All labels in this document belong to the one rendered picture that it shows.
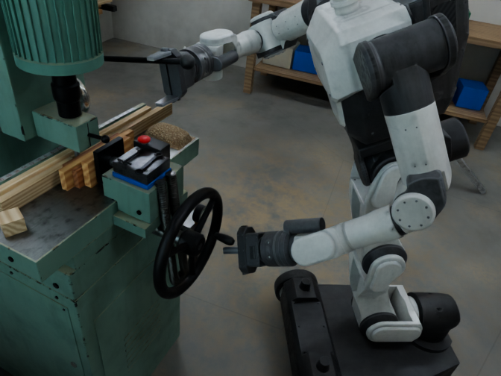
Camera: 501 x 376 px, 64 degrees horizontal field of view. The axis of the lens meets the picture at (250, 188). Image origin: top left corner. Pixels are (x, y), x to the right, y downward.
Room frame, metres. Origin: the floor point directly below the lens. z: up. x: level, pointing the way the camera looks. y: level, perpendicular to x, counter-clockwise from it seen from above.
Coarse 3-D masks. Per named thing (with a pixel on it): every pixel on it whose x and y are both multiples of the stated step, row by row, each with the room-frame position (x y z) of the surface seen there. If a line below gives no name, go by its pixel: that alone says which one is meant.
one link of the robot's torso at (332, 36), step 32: (384, 0) 0.93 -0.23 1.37; (416, 0) 0.87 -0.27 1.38; (448, 0) 0.88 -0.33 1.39; (320, 32) 0.93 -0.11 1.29; (352, 32) 0.83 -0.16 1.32; (384, 32) 0.83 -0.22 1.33; (320, 64) 0.90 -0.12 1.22; (352, 64) 0.81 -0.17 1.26; (352, 96) 0.84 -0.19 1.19; (448, 96) 0.89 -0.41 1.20; (352, 128) 0.88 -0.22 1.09; (384, 128) 0.86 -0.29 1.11
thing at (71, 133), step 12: (48, 108) 0.85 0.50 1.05; (36, 120) 0.83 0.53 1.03; (48, 120) 0.81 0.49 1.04; (60, 120) 0.81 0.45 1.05; (72, 120) 0.81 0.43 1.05; (84, 120) 0.82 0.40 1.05; (96, 120) 0.84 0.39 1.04; (48, 132) 0.82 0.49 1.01; (60, 132) 0.80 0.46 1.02; (72, 132) 0.79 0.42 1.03; (84, 132) 0.81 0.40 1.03; (96, 132) 0.84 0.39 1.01; (60, 144) 0.81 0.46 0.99; (72, 144) 0.79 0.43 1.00; (84, 144) 0.80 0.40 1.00
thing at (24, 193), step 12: (156, 108) 1.15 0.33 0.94; (168, 108) 1.19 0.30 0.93; (144, 120) 1.07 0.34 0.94; (156, 120) 1.12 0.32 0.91; (120, 132) 0.97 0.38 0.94; (72, 156) 0.83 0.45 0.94; (60, 168) 0.77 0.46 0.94; (36, 180) 0.71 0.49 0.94; (48, 180) 0.74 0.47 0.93; (12, 192) 0.66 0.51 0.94; (24, 192) 0.67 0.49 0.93; (36, 192) 0.70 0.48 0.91; (0, 204) 0.62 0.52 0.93; (12, 204) 0.64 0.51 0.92; (24, 204) 0.67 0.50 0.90
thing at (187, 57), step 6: (186, 54) 0.88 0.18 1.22; (108, 60) 0.96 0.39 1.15; (114, 60) 0.95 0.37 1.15; (120, 60) 0.94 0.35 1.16; (126, 60) 0.94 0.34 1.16; (132, 60) 0.93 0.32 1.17; (138, 60) 0.92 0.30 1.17; (144, 60) 0.92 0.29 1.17; (156, 60) 0.90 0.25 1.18; (162, 60) 0.90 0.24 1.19; (168, 60) 0.89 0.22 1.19; (174, 60) 0.89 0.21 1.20; (180, 60) 0.87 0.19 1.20; (186, 60) 0.87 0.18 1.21; (192, 60) 0.87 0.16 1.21; (186, 66) 0.87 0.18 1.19; (192, 66) 0.87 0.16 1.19
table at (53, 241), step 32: (64, 192) 0.73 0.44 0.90; (96, 192) 0.75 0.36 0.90; (32, 224) 0.61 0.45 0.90; (64, 224) 0.63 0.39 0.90; (96, 224) 0.66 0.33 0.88; (128, 224) 0.69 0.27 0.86; (160, 224) 0.73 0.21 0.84; (0, 256) 0.55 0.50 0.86; (32, 256) 0.53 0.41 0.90; (64, 256) 0.57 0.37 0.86
